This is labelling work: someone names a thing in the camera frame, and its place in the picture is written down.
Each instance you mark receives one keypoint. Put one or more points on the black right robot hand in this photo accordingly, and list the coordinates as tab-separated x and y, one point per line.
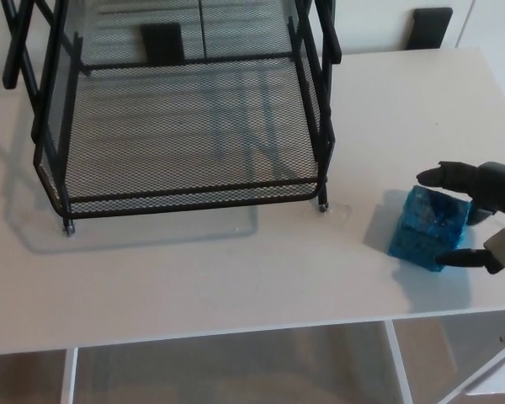
494	177

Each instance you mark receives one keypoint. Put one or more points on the blue translucent cube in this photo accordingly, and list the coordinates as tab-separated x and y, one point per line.
429	223

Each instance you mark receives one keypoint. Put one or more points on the white desk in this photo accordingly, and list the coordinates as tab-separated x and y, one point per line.
252	235

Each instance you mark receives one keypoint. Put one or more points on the black mesh file tray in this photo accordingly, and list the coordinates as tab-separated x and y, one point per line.
185	126

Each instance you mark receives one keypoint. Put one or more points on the black rectangular wall bracket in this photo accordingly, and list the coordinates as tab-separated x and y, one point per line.
162	42
429	27

